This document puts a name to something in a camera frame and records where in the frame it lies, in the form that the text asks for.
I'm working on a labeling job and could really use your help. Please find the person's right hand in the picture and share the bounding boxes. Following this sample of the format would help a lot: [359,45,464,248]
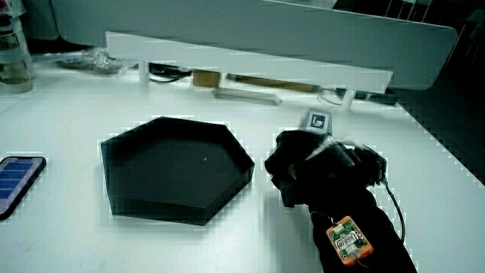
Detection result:
[264,108,388,209]

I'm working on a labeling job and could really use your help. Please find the person's right forearm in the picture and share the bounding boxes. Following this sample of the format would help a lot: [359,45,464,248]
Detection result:
[307,185,418,273]

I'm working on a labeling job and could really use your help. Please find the white desk shelf riser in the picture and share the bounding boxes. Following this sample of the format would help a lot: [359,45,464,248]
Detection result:
[105,30,394,111]

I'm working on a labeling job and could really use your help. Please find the white desk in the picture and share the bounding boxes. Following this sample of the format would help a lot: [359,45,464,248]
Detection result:
[0,59,485,273]

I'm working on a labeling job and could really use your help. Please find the orange sensor circuit board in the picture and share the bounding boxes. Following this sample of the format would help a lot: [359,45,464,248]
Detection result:
[326,215,374,267]

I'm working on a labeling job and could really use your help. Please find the black power adapter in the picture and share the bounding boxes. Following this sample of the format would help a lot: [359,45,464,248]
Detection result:
[335,87,399,106]

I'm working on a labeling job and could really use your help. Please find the clear acrylic bar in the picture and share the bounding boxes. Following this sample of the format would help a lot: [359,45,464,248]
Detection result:
[211,87,283,107]

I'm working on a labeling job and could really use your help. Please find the small brown box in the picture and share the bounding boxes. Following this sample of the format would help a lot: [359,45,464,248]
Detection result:
[192,69,222,89]

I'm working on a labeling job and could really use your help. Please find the black hexagonal tray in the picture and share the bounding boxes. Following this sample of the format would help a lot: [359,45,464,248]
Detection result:
[100,116,256,227]

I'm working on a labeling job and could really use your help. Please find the large white panel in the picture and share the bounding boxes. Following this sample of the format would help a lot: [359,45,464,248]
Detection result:
[50,0,459,91]

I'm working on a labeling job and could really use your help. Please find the crumpled clear plastic bag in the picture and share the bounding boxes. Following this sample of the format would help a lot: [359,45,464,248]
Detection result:
[56,47,128,74]

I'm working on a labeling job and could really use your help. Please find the smartphone with black case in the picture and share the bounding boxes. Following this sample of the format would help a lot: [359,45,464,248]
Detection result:
[0,155,48,221]

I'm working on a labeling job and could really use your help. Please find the clear glass bottle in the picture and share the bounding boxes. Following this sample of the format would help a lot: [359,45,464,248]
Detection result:
[0,11,34,94]

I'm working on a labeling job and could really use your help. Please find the black glove cable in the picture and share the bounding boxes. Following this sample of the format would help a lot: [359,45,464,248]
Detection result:
[381,179,407,243]

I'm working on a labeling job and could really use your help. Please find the wooden handled tool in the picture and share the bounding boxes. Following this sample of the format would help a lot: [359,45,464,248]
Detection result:
[226,73,323,94]

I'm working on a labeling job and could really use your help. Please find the black cable bundle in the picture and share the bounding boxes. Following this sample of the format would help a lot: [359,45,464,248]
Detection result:
[148,62,193,84]

